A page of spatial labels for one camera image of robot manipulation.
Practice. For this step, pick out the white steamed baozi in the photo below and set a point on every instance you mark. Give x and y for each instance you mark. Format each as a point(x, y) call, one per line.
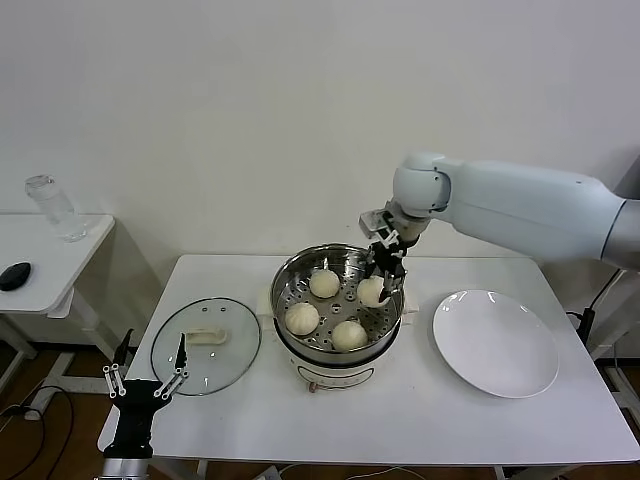
point(370, 295)
point(325, 284)
point(301, 319)
point(350, 336)

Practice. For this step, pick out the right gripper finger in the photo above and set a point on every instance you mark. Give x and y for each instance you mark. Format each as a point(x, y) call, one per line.
point(369, 267)
point(389, 287)

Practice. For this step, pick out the white side table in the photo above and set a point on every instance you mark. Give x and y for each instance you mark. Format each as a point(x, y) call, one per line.
point(45, 250)

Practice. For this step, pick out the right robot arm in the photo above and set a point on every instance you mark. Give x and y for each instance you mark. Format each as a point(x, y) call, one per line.
point(525, 210)

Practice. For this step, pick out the black computer mouse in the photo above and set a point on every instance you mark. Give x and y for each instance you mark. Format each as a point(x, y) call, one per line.
point(15, 276)

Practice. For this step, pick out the clear glass jar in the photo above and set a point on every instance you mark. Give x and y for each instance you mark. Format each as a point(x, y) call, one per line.
point(60, 210)

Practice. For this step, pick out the stainless steel steamer basket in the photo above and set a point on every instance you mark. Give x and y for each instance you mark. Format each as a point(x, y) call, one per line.
point(300, 287)

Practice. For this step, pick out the round glass pot lid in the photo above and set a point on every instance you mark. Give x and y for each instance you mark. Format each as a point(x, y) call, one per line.
point(237, 325)

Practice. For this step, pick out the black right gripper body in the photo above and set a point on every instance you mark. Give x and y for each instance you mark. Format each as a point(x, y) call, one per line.
point(387, 257)

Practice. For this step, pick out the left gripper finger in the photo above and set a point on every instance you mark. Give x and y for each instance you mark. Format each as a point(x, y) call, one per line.
point(180, 357)
point(120, 360)

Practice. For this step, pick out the white electric cooking pot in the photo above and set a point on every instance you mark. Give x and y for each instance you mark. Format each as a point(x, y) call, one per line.
point(335, 375)

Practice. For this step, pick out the white round plate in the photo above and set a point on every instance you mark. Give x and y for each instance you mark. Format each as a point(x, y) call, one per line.
point(495, 345)

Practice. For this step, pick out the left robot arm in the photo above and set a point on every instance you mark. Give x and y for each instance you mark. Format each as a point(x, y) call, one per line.
point(122, 467)

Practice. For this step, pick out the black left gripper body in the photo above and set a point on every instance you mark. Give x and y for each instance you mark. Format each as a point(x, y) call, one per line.
point(135, 417)

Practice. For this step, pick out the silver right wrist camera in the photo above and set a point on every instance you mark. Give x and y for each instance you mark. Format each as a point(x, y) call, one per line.
point(374, 224)

